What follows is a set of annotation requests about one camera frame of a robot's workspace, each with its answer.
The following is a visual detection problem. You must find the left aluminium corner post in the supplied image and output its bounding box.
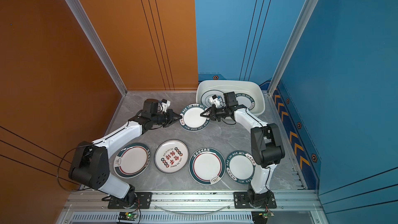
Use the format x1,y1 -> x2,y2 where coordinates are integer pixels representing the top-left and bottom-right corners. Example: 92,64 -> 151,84
65,0 -> 127,96

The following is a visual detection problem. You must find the aluminium corner post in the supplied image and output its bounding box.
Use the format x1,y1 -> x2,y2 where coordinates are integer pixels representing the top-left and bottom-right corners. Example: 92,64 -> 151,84
267,0 -> 319,96
65,0 -> 127,96

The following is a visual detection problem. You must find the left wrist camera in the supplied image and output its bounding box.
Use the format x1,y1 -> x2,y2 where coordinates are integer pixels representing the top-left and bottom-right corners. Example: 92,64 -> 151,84
160,99 -> 171,113

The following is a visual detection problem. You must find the right circuit board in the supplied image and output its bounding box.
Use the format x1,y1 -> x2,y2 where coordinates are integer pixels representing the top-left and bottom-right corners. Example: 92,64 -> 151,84
251,212 -> 271,224

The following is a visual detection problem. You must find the left green circuit board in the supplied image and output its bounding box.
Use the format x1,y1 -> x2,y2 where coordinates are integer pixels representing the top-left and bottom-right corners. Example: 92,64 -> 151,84
117,212 -> 139,224

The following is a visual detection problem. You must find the white plastic bin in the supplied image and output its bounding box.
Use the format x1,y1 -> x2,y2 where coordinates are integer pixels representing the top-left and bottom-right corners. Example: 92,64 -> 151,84
196,80 -> 265,116

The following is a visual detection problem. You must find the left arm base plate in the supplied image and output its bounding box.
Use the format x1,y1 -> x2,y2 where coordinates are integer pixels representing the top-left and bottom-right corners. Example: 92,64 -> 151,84
107,192 -> 152,209

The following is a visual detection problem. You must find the green red rim plate front-left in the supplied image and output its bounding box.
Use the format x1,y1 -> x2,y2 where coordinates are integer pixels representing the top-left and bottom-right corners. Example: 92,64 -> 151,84
114,143 -> 151,178

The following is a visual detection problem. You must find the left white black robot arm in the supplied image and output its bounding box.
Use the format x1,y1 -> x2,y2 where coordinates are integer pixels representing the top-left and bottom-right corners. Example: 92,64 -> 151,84
68,99 -> 182,208

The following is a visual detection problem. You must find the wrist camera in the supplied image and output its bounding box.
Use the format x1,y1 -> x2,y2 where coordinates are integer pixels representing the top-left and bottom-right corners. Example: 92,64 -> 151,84
160,99 -> 171,113
208,95 -> 221,108

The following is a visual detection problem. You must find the green lettered rim plate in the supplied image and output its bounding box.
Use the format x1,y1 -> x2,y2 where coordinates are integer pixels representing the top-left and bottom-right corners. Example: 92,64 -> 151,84
235,93 -> 256,110

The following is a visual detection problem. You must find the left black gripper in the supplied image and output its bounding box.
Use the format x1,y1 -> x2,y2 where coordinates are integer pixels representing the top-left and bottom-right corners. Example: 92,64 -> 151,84
152,109 -> 183,128

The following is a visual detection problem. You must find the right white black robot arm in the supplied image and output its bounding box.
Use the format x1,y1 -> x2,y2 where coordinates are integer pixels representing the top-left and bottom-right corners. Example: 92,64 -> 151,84
200,92 -> 285,209

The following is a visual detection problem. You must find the aluminium front rail frame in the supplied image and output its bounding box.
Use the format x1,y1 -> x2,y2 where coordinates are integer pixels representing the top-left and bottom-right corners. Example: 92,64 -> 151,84
57,190 -> 329,224

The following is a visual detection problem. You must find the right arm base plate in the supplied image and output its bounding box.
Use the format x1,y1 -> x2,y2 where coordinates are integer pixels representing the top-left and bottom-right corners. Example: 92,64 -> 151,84
233,191 -> 277,209

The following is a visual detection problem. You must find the red character plate front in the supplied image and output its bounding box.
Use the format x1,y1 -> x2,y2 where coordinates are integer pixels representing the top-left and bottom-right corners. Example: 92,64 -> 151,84
154,140 -> 189,174

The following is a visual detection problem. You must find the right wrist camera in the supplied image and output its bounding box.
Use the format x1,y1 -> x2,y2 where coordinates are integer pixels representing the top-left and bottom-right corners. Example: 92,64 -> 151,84
208,95 -> 221,108

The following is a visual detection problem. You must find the large green rim plate front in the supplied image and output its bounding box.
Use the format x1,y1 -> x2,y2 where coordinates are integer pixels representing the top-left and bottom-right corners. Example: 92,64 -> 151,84
189,147 -> 226,185

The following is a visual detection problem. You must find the right aluminium corner post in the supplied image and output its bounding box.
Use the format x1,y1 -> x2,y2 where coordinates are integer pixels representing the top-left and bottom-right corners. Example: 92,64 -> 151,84
267,0 -> 319,96

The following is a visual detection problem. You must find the cloud pattern white plate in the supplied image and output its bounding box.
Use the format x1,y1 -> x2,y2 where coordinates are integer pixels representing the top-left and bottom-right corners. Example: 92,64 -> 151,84
200,90 -> 225,108

